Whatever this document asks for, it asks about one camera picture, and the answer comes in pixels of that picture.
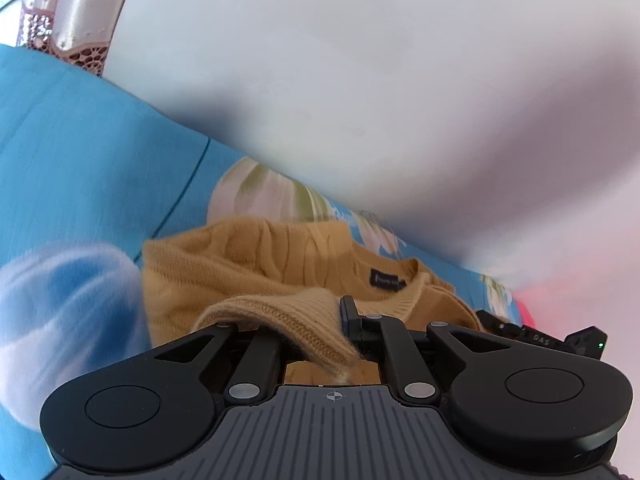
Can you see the blue floral bed sheet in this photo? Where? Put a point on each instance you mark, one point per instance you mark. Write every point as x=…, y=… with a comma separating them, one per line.
x=88, y=175

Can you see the pink satin curtain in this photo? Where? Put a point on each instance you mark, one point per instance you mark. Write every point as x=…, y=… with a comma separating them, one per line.
x=77, y=32

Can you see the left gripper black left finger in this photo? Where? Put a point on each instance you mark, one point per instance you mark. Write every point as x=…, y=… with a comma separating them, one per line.
x=259, y=370

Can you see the red cloth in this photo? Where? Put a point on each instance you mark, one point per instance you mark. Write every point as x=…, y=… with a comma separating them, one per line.
x=526, y=317

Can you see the mustard cable-knit sweater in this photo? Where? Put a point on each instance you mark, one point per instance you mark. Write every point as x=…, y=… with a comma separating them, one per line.
x=289, y=277

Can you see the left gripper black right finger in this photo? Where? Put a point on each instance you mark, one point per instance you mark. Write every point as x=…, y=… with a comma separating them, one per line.
x=387, y=342

